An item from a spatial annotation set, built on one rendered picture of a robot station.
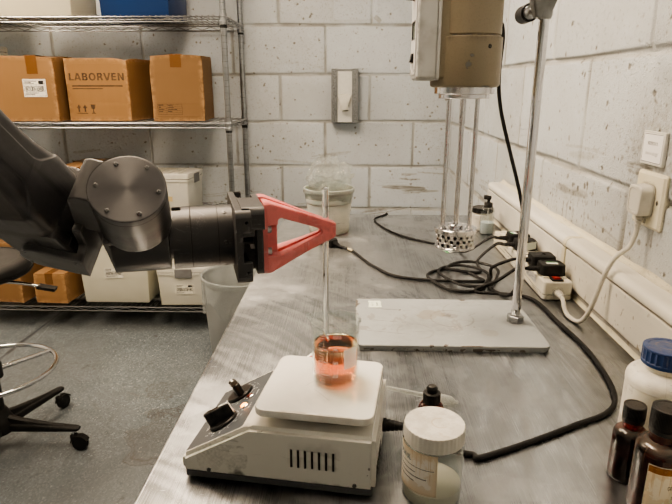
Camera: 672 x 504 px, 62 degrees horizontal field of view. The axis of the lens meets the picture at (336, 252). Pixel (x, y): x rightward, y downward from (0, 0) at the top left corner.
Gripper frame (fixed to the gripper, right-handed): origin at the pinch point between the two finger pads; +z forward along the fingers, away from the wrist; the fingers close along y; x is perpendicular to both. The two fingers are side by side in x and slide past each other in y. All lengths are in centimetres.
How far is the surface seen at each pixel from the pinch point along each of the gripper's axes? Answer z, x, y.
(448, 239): 26.4, 9.7, 27.1
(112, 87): -44, -13, 223
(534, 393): 29.8, 25.6, 5.8
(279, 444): -5.8, 20.4, -4.4
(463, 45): 25.6, -19.1, 24.6
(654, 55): 59, -18, 26
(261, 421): -7.3, 18.8, -2.5
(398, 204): 92, 45, 221
